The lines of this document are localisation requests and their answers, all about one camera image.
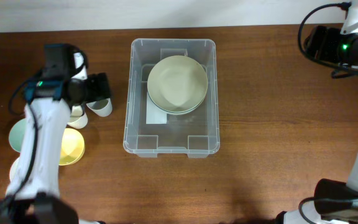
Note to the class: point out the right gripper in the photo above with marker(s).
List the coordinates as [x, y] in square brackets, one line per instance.
[330, 35]

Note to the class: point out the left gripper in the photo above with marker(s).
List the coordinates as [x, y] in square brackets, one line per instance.
[99, 85]

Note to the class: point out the cream cup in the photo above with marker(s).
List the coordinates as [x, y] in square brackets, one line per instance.
[78, 118]

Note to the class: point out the cream white bowl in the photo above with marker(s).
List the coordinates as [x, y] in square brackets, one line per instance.
[177, 75]

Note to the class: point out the beige bowl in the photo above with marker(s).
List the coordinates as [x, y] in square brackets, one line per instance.
[181, 112]

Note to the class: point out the dark blue bowl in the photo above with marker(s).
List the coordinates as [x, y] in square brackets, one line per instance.
[178, 104]

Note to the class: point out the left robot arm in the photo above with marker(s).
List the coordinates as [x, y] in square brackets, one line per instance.
[33, 195]

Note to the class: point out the grey white cup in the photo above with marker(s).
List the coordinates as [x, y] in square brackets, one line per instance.
[102, 108]

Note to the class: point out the yellow small bowl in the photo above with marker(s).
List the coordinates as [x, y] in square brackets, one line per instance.
[73, 147]

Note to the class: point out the mint green small bowl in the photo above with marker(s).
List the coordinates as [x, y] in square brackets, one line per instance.
[16, 135]

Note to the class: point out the clear plastic storage bin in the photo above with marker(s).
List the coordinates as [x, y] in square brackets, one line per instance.
[195, 134]

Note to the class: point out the white small bowl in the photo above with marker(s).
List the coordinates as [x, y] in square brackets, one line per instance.
[13, 169]

